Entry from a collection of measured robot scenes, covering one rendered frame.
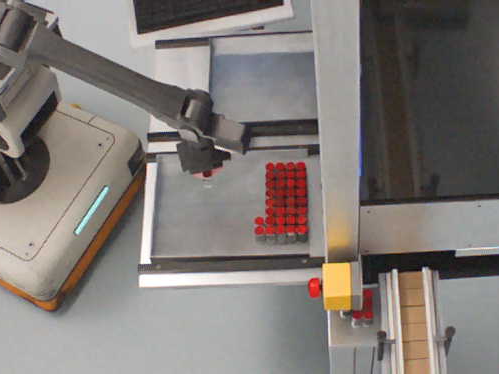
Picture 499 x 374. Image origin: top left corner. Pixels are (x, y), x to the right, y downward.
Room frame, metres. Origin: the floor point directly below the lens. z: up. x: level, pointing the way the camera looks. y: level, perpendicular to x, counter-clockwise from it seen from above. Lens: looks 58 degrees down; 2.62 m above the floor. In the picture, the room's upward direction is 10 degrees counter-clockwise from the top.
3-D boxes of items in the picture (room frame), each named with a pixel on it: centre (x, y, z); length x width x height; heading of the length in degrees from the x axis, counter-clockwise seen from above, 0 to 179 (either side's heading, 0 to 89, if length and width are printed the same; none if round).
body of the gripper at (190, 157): (1.05, 0.08, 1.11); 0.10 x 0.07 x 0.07; 97
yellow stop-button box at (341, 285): (0.74, -0.14, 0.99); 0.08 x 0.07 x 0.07; 81
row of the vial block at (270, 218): (1.01, -0.04, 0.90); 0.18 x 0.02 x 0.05; 170
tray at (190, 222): (1.02, 0.05, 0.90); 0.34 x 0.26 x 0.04; 80
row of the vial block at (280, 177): (1.00, -0.06, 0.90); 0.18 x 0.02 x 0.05; 170
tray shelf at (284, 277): (1.18, -0.02, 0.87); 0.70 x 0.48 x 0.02; 171
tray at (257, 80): (1.34, -0.12, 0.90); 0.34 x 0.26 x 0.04; 81
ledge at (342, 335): (0.72, -0.18, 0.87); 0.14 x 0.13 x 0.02; 81
